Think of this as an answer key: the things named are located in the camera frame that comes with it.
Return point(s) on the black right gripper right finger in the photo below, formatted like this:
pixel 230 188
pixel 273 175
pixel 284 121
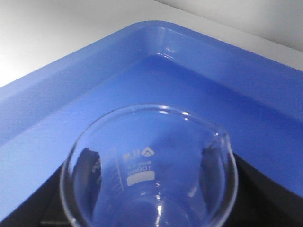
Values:
pixel 262 202

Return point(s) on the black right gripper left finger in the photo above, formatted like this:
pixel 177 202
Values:
pixel 42 209

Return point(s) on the clear glass beaker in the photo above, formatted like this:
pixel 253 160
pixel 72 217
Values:
pixel 149 165

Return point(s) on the blue plastic tray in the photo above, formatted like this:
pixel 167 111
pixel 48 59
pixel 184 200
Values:
pixel 257 100

